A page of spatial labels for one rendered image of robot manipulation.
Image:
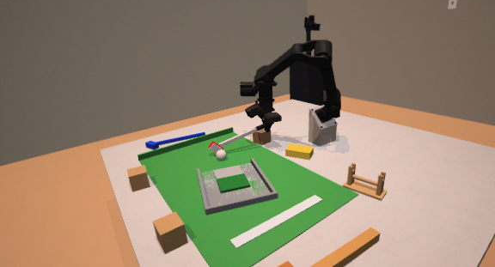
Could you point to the white flat strip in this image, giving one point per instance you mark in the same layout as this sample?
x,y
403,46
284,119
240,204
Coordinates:
x,y
244,238

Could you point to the white golf ball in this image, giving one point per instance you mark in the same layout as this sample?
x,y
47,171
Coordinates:
x,y
221,155

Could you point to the blue putter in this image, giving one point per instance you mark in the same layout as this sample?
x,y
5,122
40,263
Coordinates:
x,y
153,145

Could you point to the green putting mat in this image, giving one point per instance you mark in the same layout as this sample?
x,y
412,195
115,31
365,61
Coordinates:
x,y
174,175

